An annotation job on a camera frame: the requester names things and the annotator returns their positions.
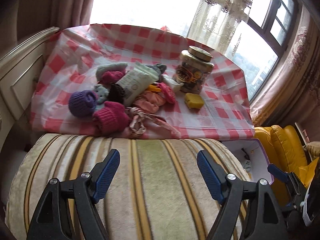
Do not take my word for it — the yellow leather sofa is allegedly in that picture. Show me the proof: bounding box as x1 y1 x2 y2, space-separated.
253 125 320 205

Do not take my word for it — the white storage box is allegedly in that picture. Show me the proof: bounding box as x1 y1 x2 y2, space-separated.
221 138 274 185

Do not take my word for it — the pink floral curtain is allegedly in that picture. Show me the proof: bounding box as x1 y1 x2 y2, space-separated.
250 6 319 132

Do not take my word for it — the striped beige cushion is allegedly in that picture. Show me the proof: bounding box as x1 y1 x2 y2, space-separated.
5 134 250 239

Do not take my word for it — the red white checkered tablecloth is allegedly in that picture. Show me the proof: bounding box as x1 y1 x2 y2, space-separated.
30 24 254 140

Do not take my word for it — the magenta knitted hat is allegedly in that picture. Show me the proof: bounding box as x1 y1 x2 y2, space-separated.
92 101 130 135

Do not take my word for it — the purple knitted hat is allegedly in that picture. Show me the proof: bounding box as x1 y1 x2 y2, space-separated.
68 90 97 118

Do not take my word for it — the floral fabric ribbon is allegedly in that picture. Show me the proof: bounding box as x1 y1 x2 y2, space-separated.
125 107 181 139

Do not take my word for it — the small yellow sponge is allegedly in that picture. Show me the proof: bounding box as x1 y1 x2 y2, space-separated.
184 93 204 109

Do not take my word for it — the grey elephant plush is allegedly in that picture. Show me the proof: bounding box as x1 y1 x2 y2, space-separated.
93 84 109 105

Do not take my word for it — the dark brown knitted item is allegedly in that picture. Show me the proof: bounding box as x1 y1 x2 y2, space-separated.
107 83 125 104

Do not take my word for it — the white cabinet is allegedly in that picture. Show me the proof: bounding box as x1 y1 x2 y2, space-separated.
1 27 59 145

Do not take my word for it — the pink scrunchie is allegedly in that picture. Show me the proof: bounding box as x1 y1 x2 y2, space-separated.
158 82 176 104

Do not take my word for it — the pink cloth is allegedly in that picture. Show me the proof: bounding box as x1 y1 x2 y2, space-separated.
133 90 166 114

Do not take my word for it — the small magenta knitted sock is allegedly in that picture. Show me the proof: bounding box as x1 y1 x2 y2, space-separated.
100 70 126 85

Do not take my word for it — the gold lidded snack jar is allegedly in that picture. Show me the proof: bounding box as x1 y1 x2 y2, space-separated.
173 46 214 94

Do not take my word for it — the grey knitted glove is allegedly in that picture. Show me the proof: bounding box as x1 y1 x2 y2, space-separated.
95 62 128 81

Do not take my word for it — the orange mesh ribbon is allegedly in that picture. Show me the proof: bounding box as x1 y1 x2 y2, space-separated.
147 84 162 93

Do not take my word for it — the white wet wipes pack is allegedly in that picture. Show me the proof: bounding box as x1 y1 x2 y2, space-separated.
117 62 158 106

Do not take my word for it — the grey knitted sock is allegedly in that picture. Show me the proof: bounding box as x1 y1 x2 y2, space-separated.
146 63 167 82

